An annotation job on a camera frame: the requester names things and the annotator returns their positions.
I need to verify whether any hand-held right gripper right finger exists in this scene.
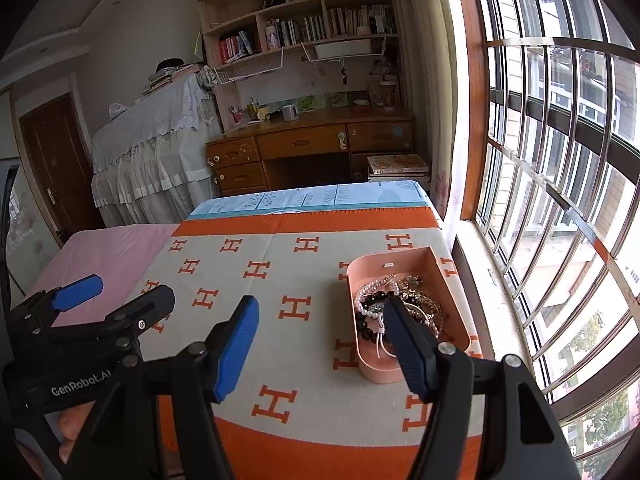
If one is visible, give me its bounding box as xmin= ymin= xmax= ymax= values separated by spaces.
xmin=382 ymin=296 xmax=583 ymax=480

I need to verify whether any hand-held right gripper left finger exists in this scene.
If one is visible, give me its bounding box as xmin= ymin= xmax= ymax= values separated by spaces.
xmin=75 ymin=295 xmax=260 ymax=480

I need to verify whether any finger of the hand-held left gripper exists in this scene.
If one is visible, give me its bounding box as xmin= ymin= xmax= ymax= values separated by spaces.
xmin=9 ymin=274 xmax=104 ymax=333
xmin=37 ymin=285 xmax=177 ymax=346

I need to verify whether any white smart watch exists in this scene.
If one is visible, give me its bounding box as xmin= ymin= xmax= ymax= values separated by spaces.
xmin=374 ymin=310 xmax=401 ymax=361

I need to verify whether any black bead bracelet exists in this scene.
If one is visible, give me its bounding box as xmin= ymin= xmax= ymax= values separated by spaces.
xmin=357 ymin=292 xmax=396 ymax=343

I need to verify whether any round white pearl bracelet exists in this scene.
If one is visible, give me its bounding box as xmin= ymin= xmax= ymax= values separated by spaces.
xmin=354 ymin=280 xmax=401 ymax=318

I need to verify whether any pink jewelry tray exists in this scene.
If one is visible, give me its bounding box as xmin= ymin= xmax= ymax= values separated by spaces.
xmin=346 ymin=246 xmax=472 ymax=384

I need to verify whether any person's left hand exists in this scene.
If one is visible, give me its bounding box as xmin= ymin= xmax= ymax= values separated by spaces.
xmin=57 ymin=402 xmax=96 ymax=463

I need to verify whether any pink bedsheet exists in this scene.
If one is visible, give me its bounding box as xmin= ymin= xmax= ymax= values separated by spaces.
xmin=22 ymin=223 xmax=180 ymax=328

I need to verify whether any orange patterned blanket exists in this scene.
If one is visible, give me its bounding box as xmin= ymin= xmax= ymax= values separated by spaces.
xmin=130 ymin=207 xmax=488 ymax=480

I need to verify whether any brown wooden door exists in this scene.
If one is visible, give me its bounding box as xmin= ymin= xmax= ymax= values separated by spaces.
xmin=19 ymin=92 xmax=106 ymax=233

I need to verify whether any white lace cover cloth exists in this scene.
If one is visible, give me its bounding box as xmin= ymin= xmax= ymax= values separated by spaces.
xmin=91 ymin=64 xmax=223 ymax=228

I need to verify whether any light blue printed bedsheet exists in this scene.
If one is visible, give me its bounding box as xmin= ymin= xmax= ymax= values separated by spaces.
xmin=186 ymin=180 xmax=435 ymax=223

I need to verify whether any stack of large books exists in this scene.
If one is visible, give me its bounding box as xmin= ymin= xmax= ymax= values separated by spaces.
xmin=366 ymin=154 xmax=432 ymax=183

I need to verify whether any wooden desk with drawers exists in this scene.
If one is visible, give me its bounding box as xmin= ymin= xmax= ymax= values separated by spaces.
xmin=205 ymin=105 xmax=416 ymax=196

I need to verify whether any pile of books and papers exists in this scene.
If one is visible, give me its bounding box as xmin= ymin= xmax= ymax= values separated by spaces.
xmin=142 ymin=57 xmax=201 ymax=96

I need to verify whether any barred window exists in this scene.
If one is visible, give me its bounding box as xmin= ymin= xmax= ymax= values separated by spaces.
xmin=472 ymin=0 xmax=640 ymax=461

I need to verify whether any glass jar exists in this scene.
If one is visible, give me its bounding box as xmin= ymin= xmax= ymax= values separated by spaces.
xmin=378 ymin=80 xmax=401 ymax=108

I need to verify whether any white floral curtain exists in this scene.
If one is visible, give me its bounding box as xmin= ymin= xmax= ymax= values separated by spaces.
xmin=390 ymin=0 xmax=468 ymax=241

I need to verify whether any row of shelf books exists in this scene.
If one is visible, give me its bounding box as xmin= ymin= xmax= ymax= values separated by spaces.
xmin=217 ymin=2 xmax=398 ymax=63

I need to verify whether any white wire basket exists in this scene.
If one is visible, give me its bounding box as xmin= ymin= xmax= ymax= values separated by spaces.
xmin=300 ymin=35 xmax=388 ymax=64
xmin=212 ymin=47 xmax=286 ymax=83

